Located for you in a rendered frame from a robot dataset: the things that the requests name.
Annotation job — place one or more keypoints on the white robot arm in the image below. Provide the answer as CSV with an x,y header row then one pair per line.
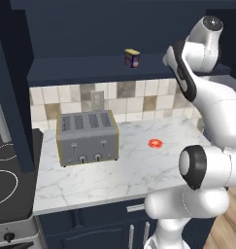
x,y
216,113

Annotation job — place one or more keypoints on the dark blue cabinet door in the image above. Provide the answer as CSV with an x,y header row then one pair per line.
x,y
12,97

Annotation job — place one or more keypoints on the silver four-slot toaster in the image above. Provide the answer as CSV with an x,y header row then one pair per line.
x,y
87,142

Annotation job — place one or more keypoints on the red flat round can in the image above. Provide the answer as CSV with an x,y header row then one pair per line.
x,y
155,143

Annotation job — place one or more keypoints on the blue and yellow can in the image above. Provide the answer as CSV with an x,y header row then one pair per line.
x,y
132,59

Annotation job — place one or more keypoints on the dark blue drawer front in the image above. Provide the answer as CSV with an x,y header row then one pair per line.
x,y
103,214

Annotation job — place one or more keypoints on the dark blue base cupboard door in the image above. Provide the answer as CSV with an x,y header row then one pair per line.
x,y
96,238

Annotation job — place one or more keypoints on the black hob stove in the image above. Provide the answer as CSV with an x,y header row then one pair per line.
x,y
12,181

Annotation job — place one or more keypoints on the black stove knob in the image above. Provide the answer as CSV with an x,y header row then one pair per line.
x,y
9,237

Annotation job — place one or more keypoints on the grey wall outlet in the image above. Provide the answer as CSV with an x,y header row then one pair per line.
x,y
97,100

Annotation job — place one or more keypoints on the dark blue wall cabinet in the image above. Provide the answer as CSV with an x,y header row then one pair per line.
x,y
90,32

